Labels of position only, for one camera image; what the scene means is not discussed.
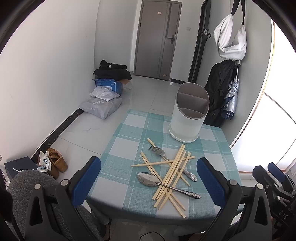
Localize bamboo chopstick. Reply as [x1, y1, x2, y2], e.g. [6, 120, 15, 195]
[152, 144, 185, 200]
[153, 151, 192, 208]
[159, 152, 191, 210]
[140, 152, 186, 210]
[131, 156, 195, 167]
[147, 138, 190, 186]
[141, 154, 186, 218]
[157, 150, 186, 204]

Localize silver spoon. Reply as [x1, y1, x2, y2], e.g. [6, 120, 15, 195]
[137, 172, 202, 199]

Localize silver fork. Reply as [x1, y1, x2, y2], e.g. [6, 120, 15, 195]
[148, 146, 198, 182]

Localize brown shoes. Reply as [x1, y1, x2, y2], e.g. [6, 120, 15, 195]
[47, 148, 68, 179]

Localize white sock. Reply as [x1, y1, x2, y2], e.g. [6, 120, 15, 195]
[36, 151, 52, 173]

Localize dark blue shoe box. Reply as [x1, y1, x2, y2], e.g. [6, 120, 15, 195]
[4, 157, 37, 181]

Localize teal plaid placemat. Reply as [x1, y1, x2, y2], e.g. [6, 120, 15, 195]
[86, 109, 239, 219]

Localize silver folded umbrella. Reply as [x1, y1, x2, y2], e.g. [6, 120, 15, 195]
[221, 60, 241, 120]

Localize grey plastic parcel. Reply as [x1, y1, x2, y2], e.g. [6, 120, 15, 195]
[79, 97, 122, 120]

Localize white utensil holder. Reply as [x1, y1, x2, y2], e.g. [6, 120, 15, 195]
[168, 82, 209, 143]

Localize black hanging jacket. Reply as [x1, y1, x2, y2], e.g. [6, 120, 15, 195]
[204, 60, 237, 127]

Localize white plastic parcel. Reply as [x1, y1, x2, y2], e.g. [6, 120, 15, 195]
[90, 86, 120, 102]

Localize blue cardboard box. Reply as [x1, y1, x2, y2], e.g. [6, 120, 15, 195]
[94, 79, 123, 95]

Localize black clothes pile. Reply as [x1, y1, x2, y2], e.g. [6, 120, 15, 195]
[93, 60, 132, 81]

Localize white hanging bag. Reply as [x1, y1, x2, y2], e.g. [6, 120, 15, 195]
[213, 14, 247, 61]

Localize grey door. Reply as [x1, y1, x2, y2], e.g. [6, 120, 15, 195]
[134, 1, 182, 81]

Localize black sliding door frame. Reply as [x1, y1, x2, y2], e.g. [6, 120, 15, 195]
[188, 0, 211, 83]

